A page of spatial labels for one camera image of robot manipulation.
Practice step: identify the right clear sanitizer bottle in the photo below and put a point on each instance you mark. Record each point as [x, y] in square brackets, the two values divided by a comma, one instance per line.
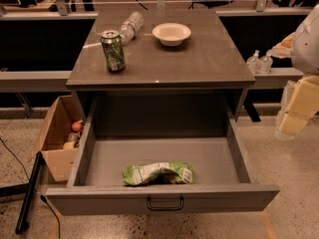
[265, 63]

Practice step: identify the pale item in box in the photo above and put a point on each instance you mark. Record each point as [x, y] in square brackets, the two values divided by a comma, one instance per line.
[70, 145]

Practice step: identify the grey open drawer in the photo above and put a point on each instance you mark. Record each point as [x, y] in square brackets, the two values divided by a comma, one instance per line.
[144, 154]

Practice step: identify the left clear sanitizer bottle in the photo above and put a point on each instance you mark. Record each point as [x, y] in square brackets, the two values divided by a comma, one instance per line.
[252, 62]

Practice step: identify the green soda can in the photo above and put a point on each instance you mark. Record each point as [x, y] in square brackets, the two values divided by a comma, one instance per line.
[113, 50]

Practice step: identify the orange fruit in box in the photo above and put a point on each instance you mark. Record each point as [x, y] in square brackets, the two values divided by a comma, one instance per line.
[77, 126]

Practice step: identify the black flat bar stand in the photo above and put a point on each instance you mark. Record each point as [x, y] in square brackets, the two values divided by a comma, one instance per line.
[22, 224]

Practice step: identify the green rice chip bag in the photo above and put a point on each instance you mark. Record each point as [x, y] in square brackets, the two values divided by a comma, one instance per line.
[158, 173]

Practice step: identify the white paper bowl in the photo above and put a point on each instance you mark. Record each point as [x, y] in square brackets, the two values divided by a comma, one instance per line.
[171, 34]

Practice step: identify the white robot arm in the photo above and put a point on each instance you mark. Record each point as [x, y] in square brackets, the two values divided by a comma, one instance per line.
[305, 47]

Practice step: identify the black drawer handle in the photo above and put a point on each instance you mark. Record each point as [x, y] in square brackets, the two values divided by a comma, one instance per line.
[164, 204]

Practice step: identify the clear plastic water bottle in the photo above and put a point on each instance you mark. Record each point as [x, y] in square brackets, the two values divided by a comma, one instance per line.
[131, 26]

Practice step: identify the clear sanitizer bottle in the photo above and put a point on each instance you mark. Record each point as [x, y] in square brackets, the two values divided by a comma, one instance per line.
[265, 63]
[252, 62]

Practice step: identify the brown cardboard box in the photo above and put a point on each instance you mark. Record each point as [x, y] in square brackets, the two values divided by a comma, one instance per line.
[55, 131]

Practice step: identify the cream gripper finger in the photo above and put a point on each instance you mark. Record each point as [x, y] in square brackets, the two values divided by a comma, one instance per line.
[283, 49]
[299, 104]

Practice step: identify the grey cabinet counter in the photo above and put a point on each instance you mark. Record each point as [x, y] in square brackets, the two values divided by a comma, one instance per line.
[207, 60]

